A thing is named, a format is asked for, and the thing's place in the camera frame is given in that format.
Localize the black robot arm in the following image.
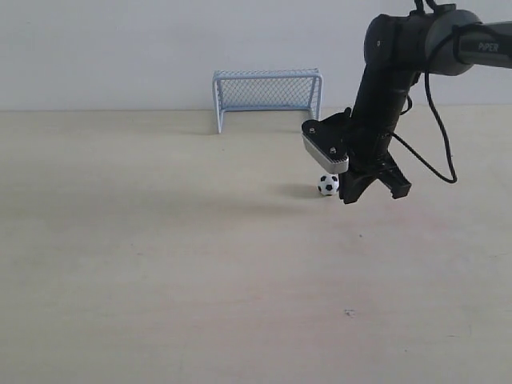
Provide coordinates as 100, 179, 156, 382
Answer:
340, 4, 511, 204

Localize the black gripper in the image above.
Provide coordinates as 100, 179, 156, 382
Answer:
338, 67, 420, 205

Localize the small white toy goal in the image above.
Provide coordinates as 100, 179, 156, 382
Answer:
211, 68, 323, 134

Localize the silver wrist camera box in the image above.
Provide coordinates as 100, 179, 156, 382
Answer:
301, 112, 349, 174

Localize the black cable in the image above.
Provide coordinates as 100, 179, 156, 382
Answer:
390, 0, 458, 185

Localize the black and white mini football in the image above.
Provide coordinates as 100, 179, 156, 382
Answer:
317, 174, 340, 196

